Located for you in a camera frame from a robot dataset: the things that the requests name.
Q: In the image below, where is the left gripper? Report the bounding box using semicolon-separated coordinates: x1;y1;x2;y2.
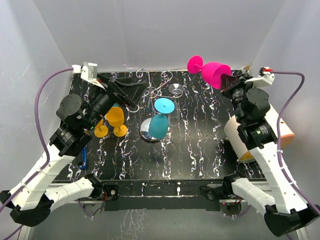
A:
83;73;149;130

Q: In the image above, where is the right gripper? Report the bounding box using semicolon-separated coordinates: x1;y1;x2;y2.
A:
219;73;258;124

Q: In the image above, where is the magenta wine glass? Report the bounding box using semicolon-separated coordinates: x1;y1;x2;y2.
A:
187;55;232;89

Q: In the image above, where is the orange wine glass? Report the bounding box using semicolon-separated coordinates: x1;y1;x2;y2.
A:
94;117;109;138
106;106;128;137

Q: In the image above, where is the blue wine glass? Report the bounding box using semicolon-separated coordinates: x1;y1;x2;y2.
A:
148;97;175;139

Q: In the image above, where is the clear wine glass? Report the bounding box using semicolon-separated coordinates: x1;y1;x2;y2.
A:
168;83;184;126

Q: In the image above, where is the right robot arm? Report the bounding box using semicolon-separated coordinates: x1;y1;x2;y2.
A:
220;73;320;237

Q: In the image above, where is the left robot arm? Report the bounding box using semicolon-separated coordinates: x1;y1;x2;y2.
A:
0;76;148;227

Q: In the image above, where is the chrome wine glass rack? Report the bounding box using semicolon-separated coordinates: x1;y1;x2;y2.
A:
137;68;174;143

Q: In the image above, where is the blue carabiner clip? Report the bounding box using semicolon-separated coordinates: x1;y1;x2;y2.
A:
78;146;87;170

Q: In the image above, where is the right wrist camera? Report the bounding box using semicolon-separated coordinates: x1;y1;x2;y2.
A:
245;67;275;88

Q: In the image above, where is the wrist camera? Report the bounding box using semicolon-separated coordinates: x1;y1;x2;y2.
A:
71;62;105;89
245;67;275;88

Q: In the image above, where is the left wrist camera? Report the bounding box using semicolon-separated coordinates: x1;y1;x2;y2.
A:
71;62;105;89

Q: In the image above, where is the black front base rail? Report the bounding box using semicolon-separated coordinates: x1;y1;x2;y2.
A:
79;174;248;213

